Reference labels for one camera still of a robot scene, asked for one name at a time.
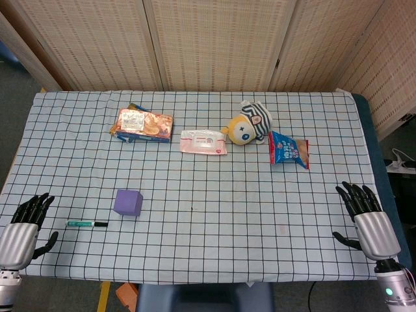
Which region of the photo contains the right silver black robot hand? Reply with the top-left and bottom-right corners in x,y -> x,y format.
331,181 -> 402,261

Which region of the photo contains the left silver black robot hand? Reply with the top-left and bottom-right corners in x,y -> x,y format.
0,192 -> 60,271

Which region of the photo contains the green marker pen black cap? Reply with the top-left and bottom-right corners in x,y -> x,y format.
66,220 -> 109,228

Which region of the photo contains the purple foam cube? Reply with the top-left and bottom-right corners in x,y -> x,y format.
113,189 -> 144,218

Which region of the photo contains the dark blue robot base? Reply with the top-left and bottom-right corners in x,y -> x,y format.
135,283 -> 274,312

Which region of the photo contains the blue red chip bag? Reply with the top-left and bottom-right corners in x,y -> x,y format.
268,131 -> 311,171

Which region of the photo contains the orange cardboard piece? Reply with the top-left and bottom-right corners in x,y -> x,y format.
116,282 -> 139,312

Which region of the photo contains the beige woven screen panel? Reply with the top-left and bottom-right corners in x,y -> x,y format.
337,0 -> 416,140
5,0 -> 165,92
144,0 -> 296,92
269,0 -> 389,94
0,8 -> 64,92

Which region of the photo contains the white black checkered tablecloth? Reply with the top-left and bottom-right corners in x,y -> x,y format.
0,89 -> 398,283

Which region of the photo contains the yellow plush toy striped hat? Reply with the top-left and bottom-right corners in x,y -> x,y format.
220,100 -> 272,146

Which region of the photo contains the orange biscuit box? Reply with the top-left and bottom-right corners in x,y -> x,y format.
110,108 -> 174,144

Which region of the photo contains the yellow blue snack pack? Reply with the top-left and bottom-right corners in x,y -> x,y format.
109,103 -> 148,144

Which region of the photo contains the pink wet wipes pack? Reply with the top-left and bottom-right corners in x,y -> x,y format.
179,129 -> 228,156

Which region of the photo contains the black floor cable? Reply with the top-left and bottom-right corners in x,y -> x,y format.
306,281 -> 318,312

